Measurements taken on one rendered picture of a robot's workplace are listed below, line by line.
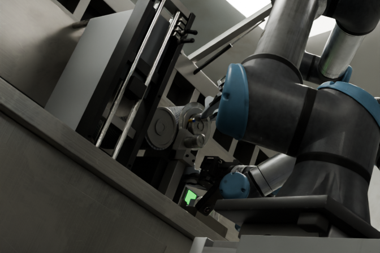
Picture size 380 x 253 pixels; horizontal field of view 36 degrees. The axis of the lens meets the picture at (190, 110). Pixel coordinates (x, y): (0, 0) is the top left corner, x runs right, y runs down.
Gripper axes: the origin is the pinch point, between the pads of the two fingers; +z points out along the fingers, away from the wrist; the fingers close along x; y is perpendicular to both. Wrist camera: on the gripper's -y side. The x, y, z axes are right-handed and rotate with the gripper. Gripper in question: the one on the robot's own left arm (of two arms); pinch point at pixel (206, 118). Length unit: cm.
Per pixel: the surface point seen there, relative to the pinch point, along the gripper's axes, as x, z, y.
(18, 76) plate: 42, 35, 16
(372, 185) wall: -263, -5, 131
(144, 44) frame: 37.7, -5.6, -5.9
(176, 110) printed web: 5.5, 6.2, 5.1
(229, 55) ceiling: -169, 28, 238
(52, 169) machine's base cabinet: 55, 12, -49
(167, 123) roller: 10.3, 8.0, -3.2
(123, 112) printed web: 17.9, 17.0, 3.6
